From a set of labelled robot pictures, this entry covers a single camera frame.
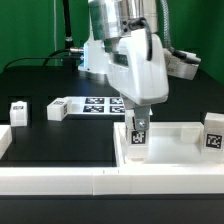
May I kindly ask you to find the white obstacle fence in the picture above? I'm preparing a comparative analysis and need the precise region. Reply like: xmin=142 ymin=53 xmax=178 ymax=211
xmin=0 ymin=124 xmax=224 ymax=196

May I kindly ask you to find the white fiducial marker board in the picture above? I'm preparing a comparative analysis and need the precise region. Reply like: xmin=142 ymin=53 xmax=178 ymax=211
xmin=69 ymin=96 xmax=125 ymax=115

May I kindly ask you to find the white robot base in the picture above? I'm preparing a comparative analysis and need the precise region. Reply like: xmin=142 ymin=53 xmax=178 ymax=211
xmin=78 ymin=34 xmax=108 ymax=82

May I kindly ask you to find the black cable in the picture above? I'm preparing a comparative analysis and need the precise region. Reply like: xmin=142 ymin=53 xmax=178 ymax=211
xmin=2 ymin=48 xmax=84 ymax=73

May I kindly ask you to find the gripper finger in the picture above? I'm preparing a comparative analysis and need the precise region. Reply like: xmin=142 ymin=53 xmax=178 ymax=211
xmin=134 ymin=105 xmax=151 ymax=131

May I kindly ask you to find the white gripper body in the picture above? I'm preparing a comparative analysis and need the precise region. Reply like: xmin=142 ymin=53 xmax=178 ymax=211
xmin=107 ymin=29 xmax=169 ymax=105

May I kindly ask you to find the grey corrugated cable conduit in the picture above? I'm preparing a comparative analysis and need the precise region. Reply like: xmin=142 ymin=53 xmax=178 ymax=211
xmin=159 ymin=0 xmax=203 ymax=81

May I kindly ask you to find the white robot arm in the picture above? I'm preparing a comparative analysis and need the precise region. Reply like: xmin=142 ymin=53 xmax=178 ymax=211
xmin=85 ymin=0 xmax=168 ymax=131

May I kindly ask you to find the white square tabletop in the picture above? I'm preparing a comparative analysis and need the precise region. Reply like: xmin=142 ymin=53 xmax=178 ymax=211
xmin=114 ymin=122 xmax=224 ymax=167

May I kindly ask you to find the black vertical pole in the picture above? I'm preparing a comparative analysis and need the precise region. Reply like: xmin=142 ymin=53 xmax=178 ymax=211
xmin=62 ymin=0 xmax=75 ymax=68

